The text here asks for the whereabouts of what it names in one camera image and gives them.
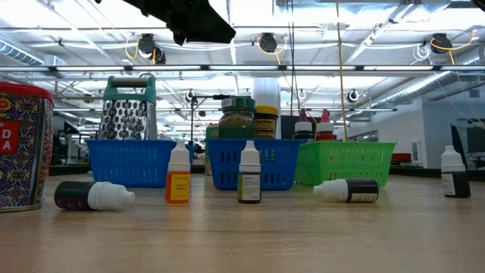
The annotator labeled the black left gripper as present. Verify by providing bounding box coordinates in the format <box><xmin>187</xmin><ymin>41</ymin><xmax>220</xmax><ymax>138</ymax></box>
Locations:
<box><xmin>123</xmin><ymin>0</ymin><xmax>236</xmax><ymax>46</ymax></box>

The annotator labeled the green-lid herb jar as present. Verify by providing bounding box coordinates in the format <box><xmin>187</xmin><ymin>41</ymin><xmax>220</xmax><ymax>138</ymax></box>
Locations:
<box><xmin>218</xmin><ymin>96</ymin><xmax>257</xmax><ymax>140</ymax></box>

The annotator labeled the yellow-lid dark spice jar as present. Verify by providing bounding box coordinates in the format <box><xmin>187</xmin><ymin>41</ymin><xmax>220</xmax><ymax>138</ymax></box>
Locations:
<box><xmin>252</xmin><ymin>105</ymin><xmax>280</xmax><ymax>140</ymax></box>

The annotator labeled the purple food colouring bottle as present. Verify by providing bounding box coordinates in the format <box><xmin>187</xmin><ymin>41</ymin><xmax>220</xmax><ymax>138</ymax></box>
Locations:
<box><xmin>293</xmin><ymin>108</ymin><xmax>315</xmax><ymax>140</ymax></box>

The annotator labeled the orange dropper bottle white cap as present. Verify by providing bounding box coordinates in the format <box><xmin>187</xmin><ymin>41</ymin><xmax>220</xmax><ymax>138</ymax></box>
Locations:
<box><xmin>164</xmin><ymin>140</ymin><xmax>192</xmax><ymax>205</ymax></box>

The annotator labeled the red food colouring bottle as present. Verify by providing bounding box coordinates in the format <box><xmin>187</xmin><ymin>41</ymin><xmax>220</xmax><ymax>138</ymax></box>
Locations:
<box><xmin>315</xmin><ymin>108</ymin><xmax>337</xmax><ymax>142</ymax></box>

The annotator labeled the green dropper bottle white cap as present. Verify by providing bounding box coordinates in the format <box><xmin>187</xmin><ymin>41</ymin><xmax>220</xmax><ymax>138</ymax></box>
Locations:
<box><xmin>237</xmin><ymin>140</ymin><xmax>262</xmax><ymax>205</ymax></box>

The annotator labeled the long ceiling light strip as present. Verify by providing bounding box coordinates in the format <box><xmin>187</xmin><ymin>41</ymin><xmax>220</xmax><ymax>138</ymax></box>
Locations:
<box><xmin>0</xmin><ymin>64</ymin><xmax>485</xmax><ymax>74</ymax></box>

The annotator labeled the white building pillar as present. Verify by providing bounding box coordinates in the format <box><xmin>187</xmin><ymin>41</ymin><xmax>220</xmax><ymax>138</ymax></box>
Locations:
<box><xmin>252</xmin><ymin>77</ymin><xmax>281</xmax><ymax>140</ymax></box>

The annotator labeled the black stand with boom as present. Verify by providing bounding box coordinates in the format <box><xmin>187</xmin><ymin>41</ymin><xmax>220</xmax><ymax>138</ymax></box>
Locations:
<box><xmin>189</xmin><ymin>93</ymin><xmax>231</xmax><ymax>143</ymax></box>

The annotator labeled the green Apple Jacks cereal box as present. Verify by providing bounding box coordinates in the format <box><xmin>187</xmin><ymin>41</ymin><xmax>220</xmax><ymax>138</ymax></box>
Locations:
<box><xmin>204</xmin><ymin>124</ymin><xmax>221</xmax><ymax>176</ymax></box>

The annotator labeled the metal box grater teal trim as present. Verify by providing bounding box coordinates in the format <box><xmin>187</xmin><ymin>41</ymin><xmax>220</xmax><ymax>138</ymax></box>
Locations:
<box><xmin>97</xmin><ymin>74</ymin><xmax>158</xmax><ymax>141</ymax></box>

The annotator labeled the blue plastic basket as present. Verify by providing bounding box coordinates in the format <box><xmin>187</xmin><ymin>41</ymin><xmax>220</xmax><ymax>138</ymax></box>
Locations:
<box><xmin>206</xmin><ymin>137</ymin><xmax>304</xmax><ymax>191</ymax></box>
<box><xmin>86</xmin><ymin>138</ymin><xmax>178</xmax><ymax>189</ymax></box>

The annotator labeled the green plastic basket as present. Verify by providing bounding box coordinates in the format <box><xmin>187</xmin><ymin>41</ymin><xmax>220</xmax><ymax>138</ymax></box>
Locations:
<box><xmin>294</xmin><ymin>141</ymin><xmax>398</xmax><ymax>187</ymax></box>

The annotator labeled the black hanging cable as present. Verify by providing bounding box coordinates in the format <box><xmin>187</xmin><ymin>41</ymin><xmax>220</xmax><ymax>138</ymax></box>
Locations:
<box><xmin>286</xmin><ymin>0</ymin><xmax>300</xmax><ymax>115</ymax></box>

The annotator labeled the yellow hanging cable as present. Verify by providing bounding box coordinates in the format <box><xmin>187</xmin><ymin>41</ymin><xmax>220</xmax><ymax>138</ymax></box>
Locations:
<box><xmin>335</xmin><ymin>0</ymin><xmax>349</xmax><ymax>142</ymax></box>

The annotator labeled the silver ventilation duct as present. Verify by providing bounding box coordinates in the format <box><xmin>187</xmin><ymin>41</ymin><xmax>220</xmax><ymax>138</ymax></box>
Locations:
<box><xmin>373</xmin><ymin>70</ymin><xmax>485</xmax><ymax>109</ymax></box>

